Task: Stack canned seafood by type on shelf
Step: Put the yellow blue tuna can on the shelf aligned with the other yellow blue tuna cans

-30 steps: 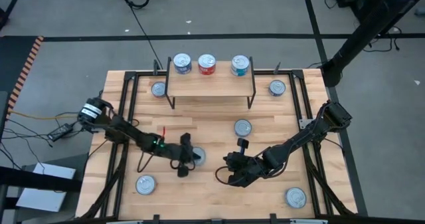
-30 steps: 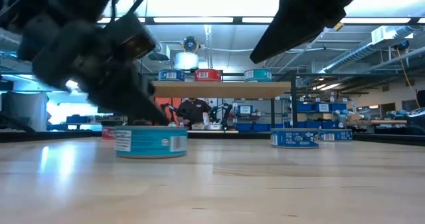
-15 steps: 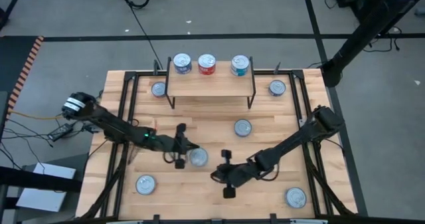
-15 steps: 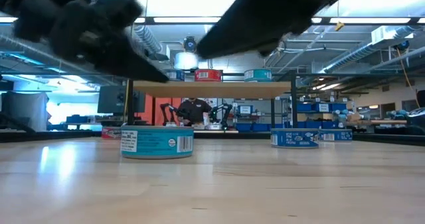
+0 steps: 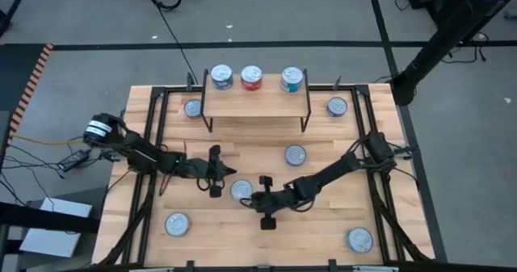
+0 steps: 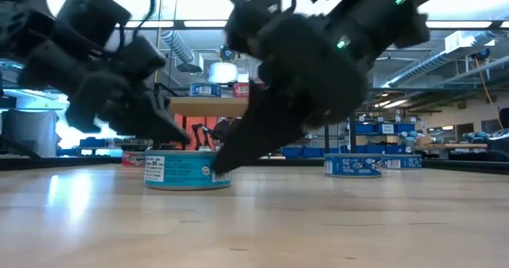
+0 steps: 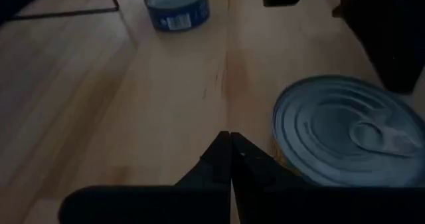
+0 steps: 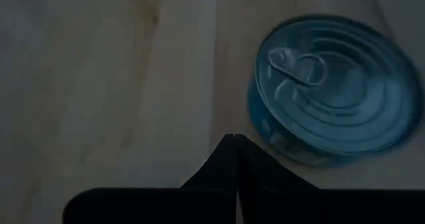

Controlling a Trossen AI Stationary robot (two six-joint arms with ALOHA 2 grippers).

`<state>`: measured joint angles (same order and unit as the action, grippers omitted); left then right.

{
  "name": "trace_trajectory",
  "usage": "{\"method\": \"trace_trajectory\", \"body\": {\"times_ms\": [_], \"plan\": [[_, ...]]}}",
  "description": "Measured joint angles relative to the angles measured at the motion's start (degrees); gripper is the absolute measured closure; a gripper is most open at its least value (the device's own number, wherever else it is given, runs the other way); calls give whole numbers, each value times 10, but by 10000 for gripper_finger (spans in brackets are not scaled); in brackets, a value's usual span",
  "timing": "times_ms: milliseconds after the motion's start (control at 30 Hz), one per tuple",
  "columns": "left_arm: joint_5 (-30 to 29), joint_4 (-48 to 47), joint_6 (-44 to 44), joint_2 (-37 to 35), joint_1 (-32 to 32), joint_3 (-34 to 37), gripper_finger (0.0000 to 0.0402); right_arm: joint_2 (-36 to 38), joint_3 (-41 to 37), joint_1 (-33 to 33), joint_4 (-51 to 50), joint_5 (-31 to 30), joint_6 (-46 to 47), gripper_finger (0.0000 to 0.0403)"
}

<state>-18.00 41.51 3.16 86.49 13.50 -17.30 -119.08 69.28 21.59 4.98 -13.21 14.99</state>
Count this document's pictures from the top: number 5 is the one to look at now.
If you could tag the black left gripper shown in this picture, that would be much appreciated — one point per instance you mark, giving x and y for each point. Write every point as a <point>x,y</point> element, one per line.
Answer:
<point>216,171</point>

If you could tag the black metal table frame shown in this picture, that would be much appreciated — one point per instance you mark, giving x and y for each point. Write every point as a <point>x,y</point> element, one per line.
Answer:
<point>177,89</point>

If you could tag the black mat orange striped edge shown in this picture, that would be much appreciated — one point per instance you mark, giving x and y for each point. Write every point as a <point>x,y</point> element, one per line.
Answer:
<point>16,74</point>

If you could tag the white flat box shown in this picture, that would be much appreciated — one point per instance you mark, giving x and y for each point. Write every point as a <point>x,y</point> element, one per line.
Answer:
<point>52,241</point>

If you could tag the round silver-lidded tuna can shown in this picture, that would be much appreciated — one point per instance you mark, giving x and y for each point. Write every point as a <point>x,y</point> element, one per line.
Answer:
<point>360,240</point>
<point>192,108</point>

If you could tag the black power adapter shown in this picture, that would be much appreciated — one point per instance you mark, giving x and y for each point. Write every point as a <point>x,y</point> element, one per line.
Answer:
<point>72,161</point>

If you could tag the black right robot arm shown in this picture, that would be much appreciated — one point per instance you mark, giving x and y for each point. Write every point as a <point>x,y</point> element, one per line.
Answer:
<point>335,169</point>

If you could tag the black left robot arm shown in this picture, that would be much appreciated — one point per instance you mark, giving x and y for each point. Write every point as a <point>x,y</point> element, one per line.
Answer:
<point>145,157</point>

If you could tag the black metal beam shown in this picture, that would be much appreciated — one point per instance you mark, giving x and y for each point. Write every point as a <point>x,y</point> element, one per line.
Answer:
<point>40,219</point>

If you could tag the wooden shelf black metal legs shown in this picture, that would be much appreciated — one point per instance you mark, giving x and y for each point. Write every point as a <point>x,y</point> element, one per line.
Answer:
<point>256,102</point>

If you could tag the teal label tuna can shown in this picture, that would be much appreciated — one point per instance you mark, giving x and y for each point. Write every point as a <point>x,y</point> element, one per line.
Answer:
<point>292,89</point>
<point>292,75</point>
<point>241,189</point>

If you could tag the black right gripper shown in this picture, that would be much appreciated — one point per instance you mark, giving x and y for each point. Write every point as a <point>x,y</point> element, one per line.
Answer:
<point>278,199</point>

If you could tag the tall black post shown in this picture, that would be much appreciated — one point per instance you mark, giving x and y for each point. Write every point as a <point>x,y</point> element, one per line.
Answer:
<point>440,42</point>

